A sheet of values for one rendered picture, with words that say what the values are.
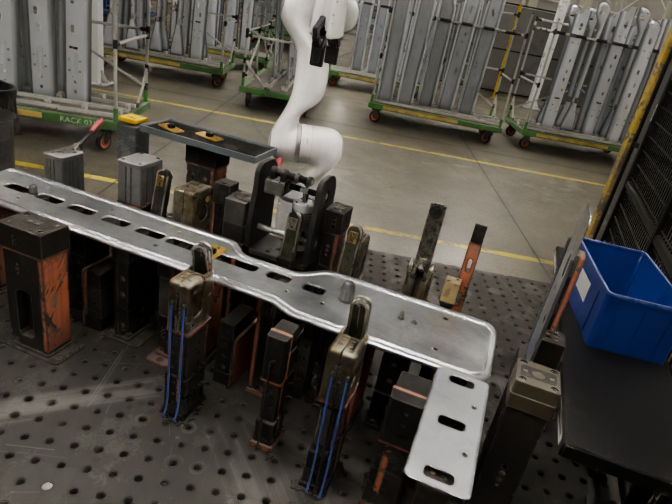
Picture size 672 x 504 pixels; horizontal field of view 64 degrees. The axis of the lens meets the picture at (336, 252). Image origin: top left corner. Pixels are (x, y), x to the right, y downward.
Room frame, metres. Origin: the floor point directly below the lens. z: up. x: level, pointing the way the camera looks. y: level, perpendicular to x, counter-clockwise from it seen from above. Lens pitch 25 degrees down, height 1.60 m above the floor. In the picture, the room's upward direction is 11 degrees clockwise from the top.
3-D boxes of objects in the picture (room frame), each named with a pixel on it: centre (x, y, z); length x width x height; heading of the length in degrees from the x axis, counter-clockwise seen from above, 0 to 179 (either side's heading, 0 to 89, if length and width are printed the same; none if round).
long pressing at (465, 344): (1.12, 0.31, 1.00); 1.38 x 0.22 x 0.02; 75
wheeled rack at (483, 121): (8.25, -1.01, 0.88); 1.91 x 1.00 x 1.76; 88
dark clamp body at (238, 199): (1.32, 0.26, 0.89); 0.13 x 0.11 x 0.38; 165
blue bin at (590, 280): (1.12, -0.65, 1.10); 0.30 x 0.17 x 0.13; 173
